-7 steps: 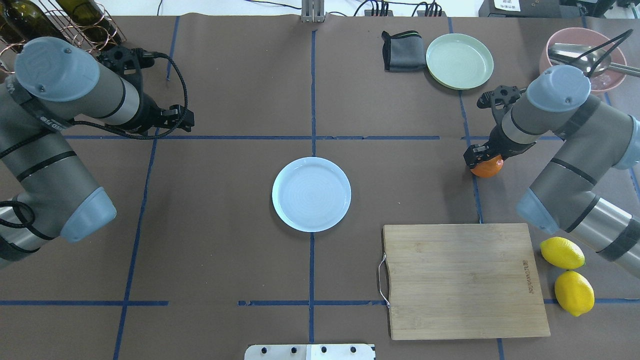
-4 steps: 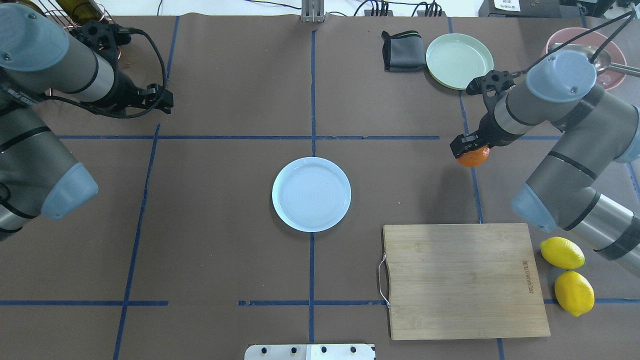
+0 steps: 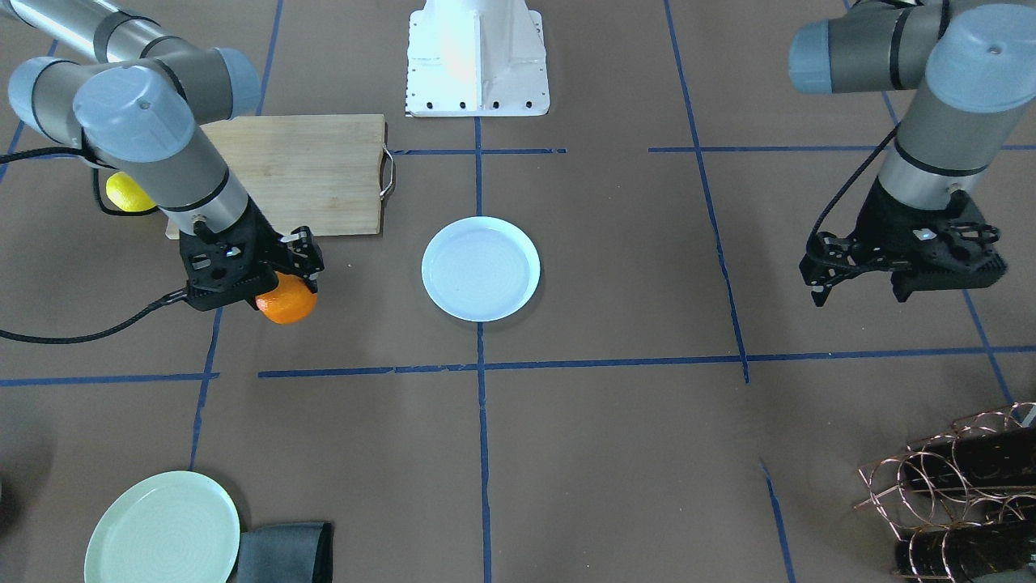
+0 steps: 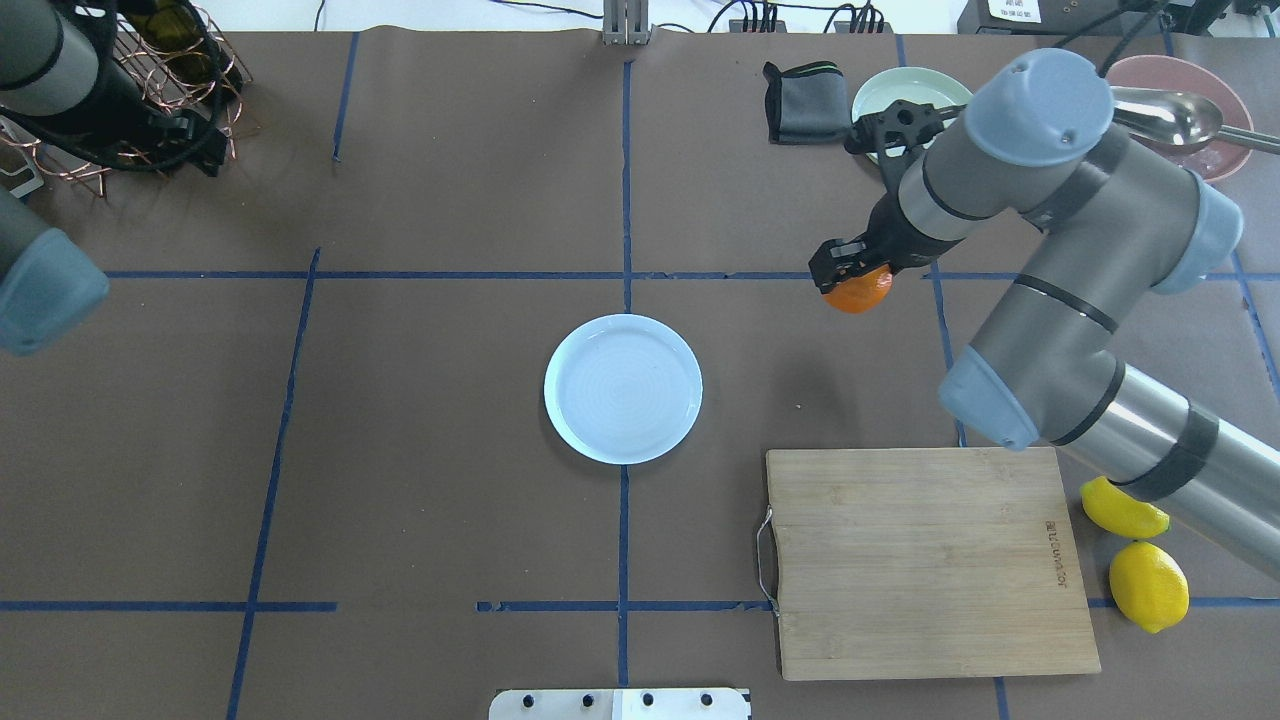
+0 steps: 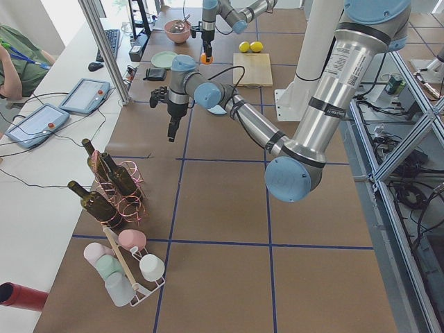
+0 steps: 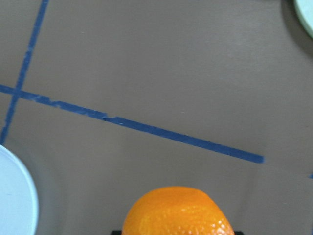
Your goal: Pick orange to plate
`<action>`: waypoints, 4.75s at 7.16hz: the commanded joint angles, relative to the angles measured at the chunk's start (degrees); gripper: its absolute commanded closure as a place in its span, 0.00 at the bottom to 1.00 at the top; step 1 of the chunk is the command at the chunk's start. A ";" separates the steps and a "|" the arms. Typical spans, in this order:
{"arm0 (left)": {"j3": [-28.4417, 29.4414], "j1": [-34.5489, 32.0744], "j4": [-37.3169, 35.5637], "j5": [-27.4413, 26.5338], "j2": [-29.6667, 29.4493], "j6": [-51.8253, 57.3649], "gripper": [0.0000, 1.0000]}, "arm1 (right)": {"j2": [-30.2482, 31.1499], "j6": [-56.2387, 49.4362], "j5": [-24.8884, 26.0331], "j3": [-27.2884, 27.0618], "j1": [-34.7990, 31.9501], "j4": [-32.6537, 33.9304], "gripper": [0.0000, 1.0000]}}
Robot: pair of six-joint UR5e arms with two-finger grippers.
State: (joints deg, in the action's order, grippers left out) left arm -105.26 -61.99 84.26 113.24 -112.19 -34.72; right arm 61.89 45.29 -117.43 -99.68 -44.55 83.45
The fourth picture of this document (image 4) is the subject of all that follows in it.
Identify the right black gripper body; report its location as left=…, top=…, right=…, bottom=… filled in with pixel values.
left=861, top=195, right=946, bottom=273

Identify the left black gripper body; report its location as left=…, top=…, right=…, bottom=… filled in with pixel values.
left=60, top=86, right=177, bottom=164

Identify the orange mandarin fruit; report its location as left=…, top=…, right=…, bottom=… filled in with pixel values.
left=822, top=265, right=893, bottom=314

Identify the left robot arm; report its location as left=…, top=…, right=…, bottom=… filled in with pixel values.
left=1, top=1, right=241, bottom=356

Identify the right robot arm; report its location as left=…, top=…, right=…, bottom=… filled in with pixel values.
left=809, top=47, right=1277, bottom=577

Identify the light green plate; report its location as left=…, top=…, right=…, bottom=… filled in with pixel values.
left=851, top=67, right=973, bottom=120

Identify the light blue plate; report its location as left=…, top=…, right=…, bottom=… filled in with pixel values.
left=541, top=313, right=704, bottom=466

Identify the dark grey folded cloth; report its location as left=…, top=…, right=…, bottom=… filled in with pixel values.
left=763, top=61, right=852, bottom=145

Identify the black power strip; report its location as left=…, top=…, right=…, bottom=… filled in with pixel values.
left=728, top=1, right=891, bottom=35

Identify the steel ice scoop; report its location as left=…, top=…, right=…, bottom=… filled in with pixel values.
left=1111, top=86, right=1279, bottom=155

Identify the bamboo cutting board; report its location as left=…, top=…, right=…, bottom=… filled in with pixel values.
left=765, top=447, right=1101, bottom=682

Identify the pink bowl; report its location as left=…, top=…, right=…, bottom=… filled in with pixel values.
left=1106, top=55, right=1253, bottom=184

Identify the lower yellow lemon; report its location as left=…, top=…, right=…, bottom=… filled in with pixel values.
left=1080, top=477, right=1171, bottom=541

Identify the yellow lemon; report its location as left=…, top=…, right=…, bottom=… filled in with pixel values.
left=1107, top=541, right=1190, bottom=634
left=1080, top=477, right=1171, bottom=541

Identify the upper yellow lemon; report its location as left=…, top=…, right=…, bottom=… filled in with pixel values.
left=1107, top=541, right=1190, bottom=634

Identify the copper wire bottle rack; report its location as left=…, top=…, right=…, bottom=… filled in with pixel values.
left=1, top=1, right=251, bottom=196

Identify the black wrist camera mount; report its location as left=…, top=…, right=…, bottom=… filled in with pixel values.
left=844, top=99, right=966, bottom=161

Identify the aluminium frame post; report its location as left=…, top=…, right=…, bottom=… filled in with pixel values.
left=602, top=0, right=653, bottom=46

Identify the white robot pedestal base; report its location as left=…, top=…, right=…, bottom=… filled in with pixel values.
left=488, top=687, right=753, bottom=719

